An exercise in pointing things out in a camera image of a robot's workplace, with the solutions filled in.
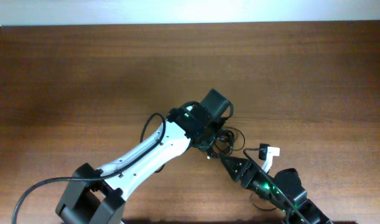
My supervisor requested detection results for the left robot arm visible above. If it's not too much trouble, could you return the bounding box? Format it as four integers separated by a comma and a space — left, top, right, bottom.
55, 89, 234, 223

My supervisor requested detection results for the black cable white plug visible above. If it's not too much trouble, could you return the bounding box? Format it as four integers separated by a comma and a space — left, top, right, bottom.
206, 126, 246, 159

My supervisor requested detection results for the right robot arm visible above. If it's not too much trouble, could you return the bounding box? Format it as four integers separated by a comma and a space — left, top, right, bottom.
221, 156, 333, 224

